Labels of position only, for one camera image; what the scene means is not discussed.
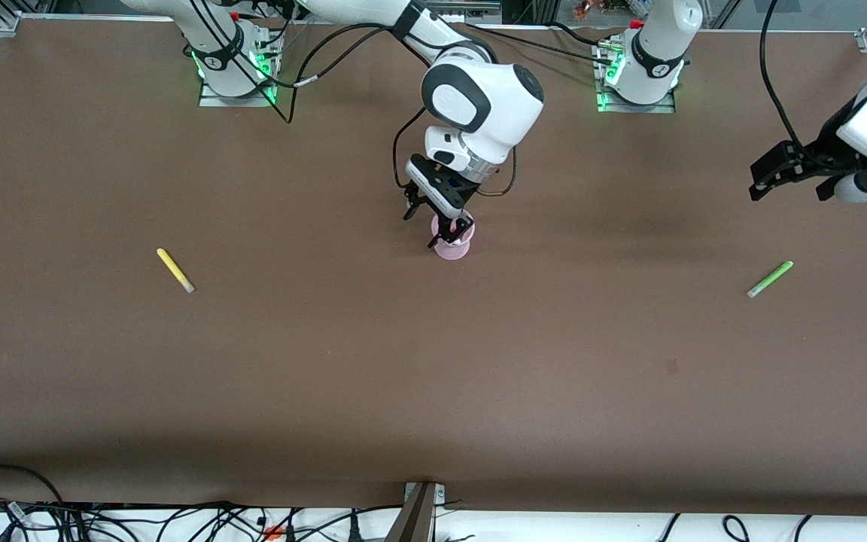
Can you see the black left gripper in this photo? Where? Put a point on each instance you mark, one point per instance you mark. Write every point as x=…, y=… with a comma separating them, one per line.
x=827, y=142

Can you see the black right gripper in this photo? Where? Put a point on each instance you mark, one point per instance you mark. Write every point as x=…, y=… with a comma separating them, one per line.
x=460, y=210

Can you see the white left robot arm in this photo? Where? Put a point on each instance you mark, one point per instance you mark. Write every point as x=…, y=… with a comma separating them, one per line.
x=655, y=53

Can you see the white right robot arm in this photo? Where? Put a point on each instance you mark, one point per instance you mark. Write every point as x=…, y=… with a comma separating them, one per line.
x=494, y=98

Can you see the pink mesh pen holder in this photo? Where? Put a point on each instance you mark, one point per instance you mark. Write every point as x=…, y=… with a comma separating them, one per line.
x=452, y=253

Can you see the green highlighter pen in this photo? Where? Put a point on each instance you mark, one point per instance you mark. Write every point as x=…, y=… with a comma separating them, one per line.
x=771, y=278

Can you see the yellow highlighter pen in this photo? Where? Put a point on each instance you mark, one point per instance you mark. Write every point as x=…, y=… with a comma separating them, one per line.
x=172, y=267

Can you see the black power plug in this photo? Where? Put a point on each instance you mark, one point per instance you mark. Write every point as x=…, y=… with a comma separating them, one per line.
x=354, y=531

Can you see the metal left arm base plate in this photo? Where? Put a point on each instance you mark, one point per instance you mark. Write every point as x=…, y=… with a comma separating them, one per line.
x=633, y=108

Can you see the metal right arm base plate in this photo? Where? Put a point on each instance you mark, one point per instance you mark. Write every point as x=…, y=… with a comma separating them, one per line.
x=211, y=102

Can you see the metal table clamp post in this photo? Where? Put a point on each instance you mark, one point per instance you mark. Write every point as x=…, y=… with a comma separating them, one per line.
x=415, y=519

